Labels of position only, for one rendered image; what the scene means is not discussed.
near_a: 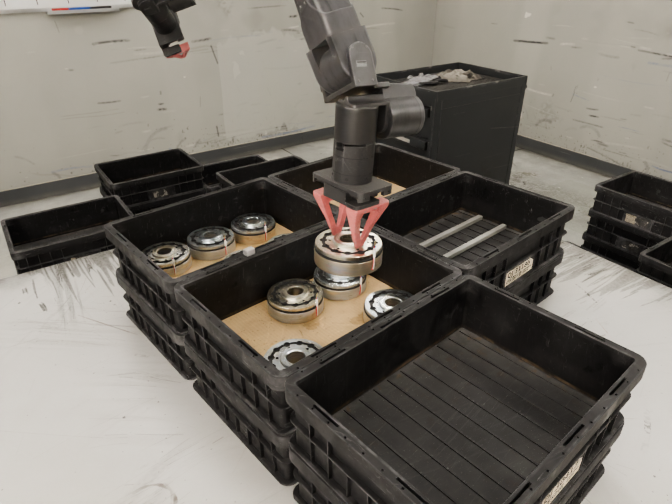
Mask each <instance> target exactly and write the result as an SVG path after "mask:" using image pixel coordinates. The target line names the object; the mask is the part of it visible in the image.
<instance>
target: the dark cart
mask: <svg viewBox="0 0 672 504"><path fill-rule="evenodd" d="M447 69H450V70H452V71H453V70H455V69H456V70H457V69H462V70H464V71H468V70H469V69H470V70H471V71H472V72H473V73H476V74H478V75H480V76H481V77H482V78H481V79H477V80H471V81H470V83H468V82H439V84H436V85H420V86H414V85H413V86H414V88H415V91H416V96H417V97H418V98H419V99H420V100H421V101H422V103H423V106H424V110H425V121H424V125H423V127H422V129H421V130H420V132H419V133H417V134H415V135H409V136H402V137H395V138H388V139H378V138H376V141H375V143H383V144H386V145H389V146H392V147H395V148H398V149H401V150H404V151H408V152H411V153H414V154H417V155H420V156H423V157H426V158H429V159H432V160H435V161H438V162H442V163H445V164H448V165H451V166H454V167H457V168H459V169H460V170H461V171H469V172H472V173H476V174H479V175H482V176H485V177H488V178H491V179H494V180H497V181H500V182H503V183H506V184H509V180H510V175H511V169H512V163H513V157H514V152H515V146H516V140H517V135H518V129H519V123H520V117H521V112H522V106H523V100H524V94H525V89H526V84H527V78H528V76H527V75H522V74H517V73H512V72H507V71H502V70H497V69H492V68H487V67H482V66H477V65H472V64H467V63H462V62H455V63H448V64H441V65H435V66H428V67H421V68H414V69H407V70H400V71H393V72H386V73H379V74H376V77H377V82H386V81H389V83H403V82H405V81H408V79H407V78H408V76H410V75H414V77H417V76H418V73H423V74H424V75H423V76H425V75H427V74H430V75H436V74H438V73H441V72H442V71H443V72H445V71H446V70H447Z"/></svg>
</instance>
